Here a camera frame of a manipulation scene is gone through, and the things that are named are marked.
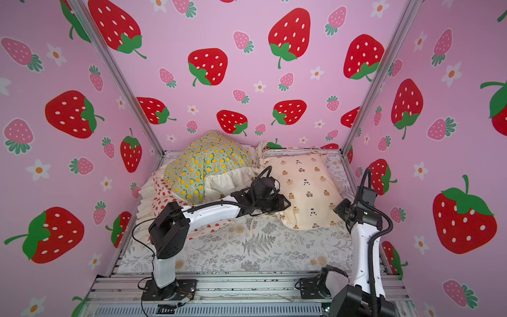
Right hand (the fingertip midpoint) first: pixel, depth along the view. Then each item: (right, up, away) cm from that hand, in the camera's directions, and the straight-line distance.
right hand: (341, 207), depth 80 cm
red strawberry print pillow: (-89, +3, +21) cm, 91 cm away
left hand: (-20, 0, +2) cm, 20 cm away
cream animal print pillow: (-10, +9, +11) cm, 18 cm away
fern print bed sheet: (-38, -19, +5) cm, 43 cm away
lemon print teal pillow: (-56, +23, +8) cm, 61 cm away
